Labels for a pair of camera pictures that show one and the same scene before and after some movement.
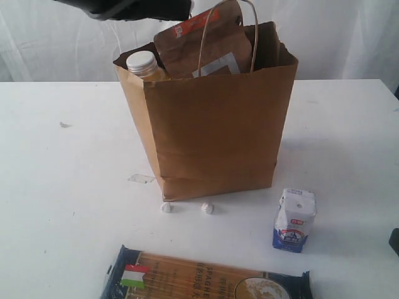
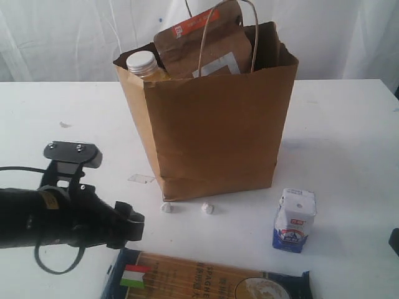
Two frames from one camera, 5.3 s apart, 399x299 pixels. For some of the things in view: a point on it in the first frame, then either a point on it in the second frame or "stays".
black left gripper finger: [131, 10] -> [131, 227]
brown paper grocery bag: [218, 133] stays
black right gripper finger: [393, 240] stays
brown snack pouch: [216, 42] stays
